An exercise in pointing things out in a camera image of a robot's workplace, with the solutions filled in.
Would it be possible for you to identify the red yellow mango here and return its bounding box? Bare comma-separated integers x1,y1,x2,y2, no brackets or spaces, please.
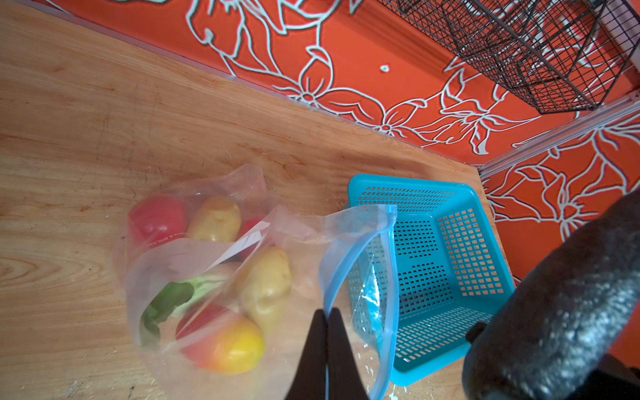
175,303,265,375

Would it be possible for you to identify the yellow-green pear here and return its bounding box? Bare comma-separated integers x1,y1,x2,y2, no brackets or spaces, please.
186,197,242,242

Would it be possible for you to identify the teal plastic basket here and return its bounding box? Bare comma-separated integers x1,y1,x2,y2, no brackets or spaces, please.
348,174,515,387

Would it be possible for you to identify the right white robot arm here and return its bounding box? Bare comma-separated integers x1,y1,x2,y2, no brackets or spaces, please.
462,192,639,399

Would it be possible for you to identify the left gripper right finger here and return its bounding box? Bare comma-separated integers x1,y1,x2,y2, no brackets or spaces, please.
327,308,368,400

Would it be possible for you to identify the black wire wall basket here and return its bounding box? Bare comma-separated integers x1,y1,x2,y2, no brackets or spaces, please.
383,0,639,114

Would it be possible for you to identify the red apple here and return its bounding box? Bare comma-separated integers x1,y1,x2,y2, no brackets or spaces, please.
238,218,261,260
128,195,188,248

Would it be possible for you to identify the clear zip top bag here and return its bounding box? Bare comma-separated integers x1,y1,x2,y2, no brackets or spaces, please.
114,165,398,399

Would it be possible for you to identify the red apple front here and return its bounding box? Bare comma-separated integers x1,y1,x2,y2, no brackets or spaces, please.
238,218,261,260

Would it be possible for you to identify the yellow potato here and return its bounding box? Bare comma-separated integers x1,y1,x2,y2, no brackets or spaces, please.
236,247,292,336

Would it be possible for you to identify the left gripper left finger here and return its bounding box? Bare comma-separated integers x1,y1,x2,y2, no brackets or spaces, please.
285,309,328,400

